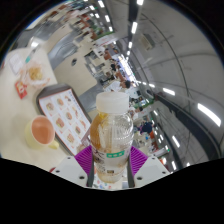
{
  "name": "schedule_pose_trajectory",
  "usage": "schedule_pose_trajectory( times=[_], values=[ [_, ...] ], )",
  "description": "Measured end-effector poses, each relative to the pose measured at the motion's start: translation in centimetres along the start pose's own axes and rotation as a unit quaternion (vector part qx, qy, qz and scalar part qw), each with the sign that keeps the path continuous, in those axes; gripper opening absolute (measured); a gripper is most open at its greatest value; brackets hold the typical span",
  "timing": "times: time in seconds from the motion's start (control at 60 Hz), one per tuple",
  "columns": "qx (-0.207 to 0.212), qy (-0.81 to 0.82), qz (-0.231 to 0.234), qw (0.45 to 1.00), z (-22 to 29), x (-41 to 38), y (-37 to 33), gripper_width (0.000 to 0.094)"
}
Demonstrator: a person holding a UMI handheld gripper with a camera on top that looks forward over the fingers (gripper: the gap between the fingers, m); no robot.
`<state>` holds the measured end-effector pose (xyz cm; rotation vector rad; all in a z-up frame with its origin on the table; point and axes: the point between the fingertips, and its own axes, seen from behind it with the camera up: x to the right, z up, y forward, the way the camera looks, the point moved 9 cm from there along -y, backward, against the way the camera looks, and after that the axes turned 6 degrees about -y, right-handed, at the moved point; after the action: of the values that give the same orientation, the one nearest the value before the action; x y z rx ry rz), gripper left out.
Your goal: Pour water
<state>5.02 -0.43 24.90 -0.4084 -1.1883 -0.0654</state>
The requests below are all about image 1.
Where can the clear plastic tea bottle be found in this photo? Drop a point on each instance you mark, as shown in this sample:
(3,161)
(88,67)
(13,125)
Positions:
(111,133)

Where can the ceiling air conditioner unit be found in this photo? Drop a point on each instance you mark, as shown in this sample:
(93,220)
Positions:
(146,41)

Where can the ceiling strip lights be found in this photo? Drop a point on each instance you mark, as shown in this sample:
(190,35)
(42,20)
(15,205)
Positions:
(208,114)

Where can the dark tray with menu sheet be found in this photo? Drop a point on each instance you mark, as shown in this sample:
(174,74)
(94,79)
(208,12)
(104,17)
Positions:
(63,116)

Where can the crumpled food wrapper bag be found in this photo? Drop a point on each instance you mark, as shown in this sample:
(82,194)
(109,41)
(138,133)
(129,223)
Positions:
(35,73)

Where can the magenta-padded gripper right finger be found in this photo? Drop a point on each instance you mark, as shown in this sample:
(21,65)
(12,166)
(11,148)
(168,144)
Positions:
(150,168)

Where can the pale yellow mug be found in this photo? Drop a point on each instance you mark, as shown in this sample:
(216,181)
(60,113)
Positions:
(40,131)

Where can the white paper sheet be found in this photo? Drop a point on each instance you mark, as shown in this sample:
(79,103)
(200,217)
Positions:
(16,63)

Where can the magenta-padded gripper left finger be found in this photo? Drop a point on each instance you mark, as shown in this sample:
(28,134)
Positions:
(70,168)

